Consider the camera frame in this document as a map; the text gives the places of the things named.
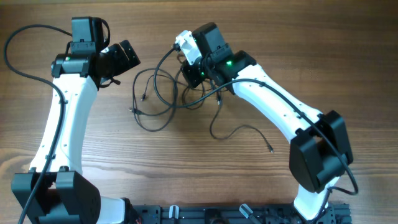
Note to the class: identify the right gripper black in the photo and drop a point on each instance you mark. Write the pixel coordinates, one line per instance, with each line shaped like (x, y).
(188, 70)

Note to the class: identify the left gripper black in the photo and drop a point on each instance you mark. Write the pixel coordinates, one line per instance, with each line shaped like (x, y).
(124, 65)

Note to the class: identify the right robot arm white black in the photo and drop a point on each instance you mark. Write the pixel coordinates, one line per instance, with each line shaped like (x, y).
(320, 152)

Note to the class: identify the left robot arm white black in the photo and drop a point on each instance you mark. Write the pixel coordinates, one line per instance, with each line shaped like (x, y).
(54, 190)

